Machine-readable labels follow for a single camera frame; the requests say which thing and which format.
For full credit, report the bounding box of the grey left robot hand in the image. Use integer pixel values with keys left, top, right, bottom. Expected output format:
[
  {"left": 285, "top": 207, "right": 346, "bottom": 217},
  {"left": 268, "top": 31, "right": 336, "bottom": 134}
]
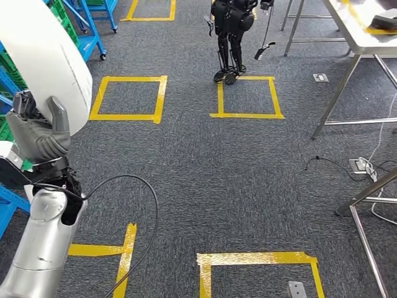
[{"left": 5, "top": 90, "right": 71, "bottom": 165}]

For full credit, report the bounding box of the white curved panel part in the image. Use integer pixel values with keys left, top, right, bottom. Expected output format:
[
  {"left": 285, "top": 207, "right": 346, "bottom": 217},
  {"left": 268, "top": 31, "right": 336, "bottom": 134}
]
[{"left": 0, "top": 0, "right": 93, "bottom": 137}]

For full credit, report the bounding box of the blue metal shelf rack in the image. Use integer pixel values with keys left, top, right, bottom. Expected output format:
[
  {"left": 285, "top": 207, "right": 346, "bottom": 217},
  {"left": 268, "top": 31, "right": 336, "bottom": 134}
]
[
  {"left": 0, "top": 41, "right": 32, "bottom": 240},
  {"left": 43, "top": 0, "right": 119, "bottom": 63}
]

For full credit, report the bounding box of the yellow floor tape square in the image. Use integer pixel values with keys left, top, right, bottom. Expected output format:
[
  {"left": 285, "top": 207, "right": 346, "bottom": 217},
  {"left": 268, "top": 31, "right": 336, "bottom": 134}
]
[
  {"left": 196, "top": 251, "right": 325, "bottom": 298},
  {"left": 210, "top": 76, "right": 285, "bottom": 120}
]

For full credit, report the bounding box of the black humanoid robot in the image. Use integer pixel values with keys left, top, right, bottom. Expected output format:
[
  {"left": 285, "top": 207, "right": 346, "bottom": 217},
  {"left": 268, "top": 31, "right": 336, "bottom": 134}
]
[{"left": 204, "top": 0, "right": 260, "bottom": 86}]

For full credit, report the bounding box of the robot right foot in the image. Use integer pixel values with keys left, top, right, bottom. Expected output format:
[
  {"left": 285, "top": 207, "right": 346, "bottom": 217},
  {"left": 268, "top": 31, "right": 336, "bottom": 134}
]
[{"left": 287, "top": 281, "right": 308, "bottom": 298}]

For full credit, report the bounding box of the steel table with yellow tape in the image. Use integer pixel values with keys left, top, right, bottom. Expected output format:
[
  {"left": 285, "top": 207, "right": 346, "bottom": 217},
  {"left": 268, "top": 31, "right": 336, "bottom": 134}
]
[{"left": 281, "top": 0, "right": 397, "bottom": 141}]

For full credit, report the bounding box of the flat black object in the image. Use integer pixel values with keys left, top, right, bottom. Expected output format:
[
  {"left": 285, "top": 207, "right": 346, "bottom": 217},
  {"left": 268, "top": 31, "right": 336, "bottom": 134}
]
[{"left": 371, "top": 14, "right": 397, "bottom": 31}]

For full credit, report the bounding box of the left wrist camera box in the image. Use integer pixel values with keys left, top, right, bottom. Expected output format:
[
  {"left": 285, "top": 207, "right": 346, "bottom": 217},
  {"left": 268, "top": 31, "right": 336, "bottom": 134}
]
[{"left": 0, "top": 141, "right": 38, "bottom": 191}]

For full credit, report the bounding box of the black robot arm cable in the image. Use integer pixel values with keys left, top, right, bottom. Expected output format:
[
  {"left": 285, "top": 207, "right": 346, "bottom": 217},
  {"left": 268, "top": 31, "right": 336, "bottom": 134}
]
[{"left": 34, "top": 174, "right": 159, "bottom": 298}]

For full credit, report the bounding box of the black handheld device on cable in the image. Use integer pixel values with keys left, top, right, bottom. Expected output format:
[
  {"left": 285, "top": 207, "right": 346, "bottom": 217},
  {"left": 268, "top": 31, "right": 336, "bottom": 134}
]
[{"left": 254, "top": 0, "right": 277, "bottom": 61}]

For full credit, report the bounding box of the black floor cable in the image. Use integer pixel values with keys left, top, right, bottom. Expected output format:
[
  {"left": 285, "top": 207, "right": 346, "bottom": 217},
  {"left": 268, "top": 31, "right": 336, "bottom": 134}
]
[{"left": 304, "top": 155, "right": 397, "bottom": 183}]

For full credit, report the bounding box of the white power strip cable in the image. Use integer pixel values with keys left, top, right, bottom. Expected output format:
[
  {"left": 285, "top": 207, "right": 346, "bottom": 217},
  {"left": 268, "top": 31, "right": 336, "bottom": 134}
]
[{"left": 367, "top": 92, "right": 397, "bottom": 226}]

